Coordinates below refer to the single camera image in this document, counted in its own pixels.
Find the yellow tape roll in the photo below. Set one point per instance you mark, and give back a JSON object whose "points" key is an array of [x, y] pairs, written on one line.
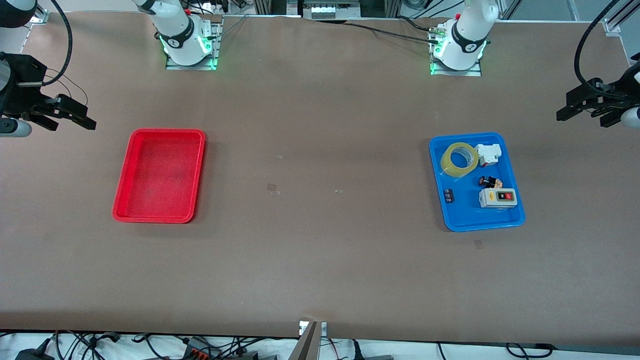
{"points": [[446, 167]]}

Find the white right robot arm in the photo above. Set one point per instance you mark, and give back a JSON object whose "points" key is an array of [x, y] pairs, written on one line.
{"points": [[180, 30]]}

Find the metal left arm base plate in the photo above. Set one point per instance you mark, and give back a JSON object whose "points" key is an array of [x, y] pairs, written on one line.
{"points": [[475, 72]]}

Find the blue plastic tray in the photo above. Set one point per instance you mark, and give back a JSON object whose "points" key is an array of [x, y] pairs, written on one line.
{"points": [[465, 212]]}

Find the aluminium frame with device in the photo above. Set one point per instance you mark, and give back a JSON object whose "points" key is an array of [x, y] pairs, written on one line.
{"points": [[322, 10]]}

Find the metal corner bracket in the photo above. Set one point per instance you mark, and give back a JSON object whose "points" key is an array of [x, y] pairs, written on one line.
{"points": [[611, 27], [40, 18]]}

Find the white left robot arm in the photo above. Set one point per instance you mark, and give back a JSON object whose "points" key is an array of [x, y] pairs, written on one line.
{"points": [[467, 35]]}

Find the white marker plate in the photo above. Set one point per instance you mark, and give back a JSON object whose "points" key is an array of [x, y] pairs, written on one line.
{"points": [[323, 328]]}

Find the orange black connector block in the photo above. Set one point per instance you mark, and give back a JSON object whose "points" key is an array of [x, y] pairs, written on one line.
{"points": [[200, 347]]}

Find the white circuit breaker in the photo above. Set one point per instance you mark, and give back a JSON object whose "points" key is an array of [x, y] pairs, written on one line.
{"points": [[487, 154]]}

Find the red push button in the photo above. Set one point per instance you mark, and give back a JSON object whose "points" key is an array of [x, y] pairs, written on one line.
{"points": [[489, 182]]}

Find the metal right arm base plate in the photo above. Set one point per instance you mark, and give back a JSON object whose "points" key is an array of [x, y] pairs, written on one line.
{"points": [[216, 40]]}

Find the red plastic tray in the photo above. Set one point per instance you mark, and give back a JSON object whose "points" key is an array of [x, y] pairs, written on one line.
{"points": [[160, 175]]}

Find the black power adapter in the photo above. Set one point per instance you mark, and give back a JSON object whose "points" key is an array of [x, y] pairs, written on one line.
{"points": [[32, 355]]}

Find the grey switch box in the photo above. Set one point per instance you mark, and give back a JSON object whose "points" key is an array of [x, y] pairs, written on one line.
{"points": [[497, 198]]}

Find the aluminium profile bar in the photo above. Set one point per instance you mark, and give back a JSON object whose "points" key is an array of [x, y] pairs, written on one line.
{"points": [[306, 345]]}

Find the small black terminal block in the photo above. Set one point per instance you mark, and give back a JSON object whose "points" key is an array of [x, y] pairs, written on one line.
{"points": [[449, 195]]}

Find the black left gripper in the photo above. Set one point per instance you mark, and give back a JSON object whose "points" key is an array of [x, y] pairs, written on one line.
{"points": [[613, 96]]}

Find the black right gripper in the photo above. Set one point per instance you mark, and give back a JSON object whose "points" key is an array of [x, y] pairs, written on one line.
{"points": [[21, 97]]}

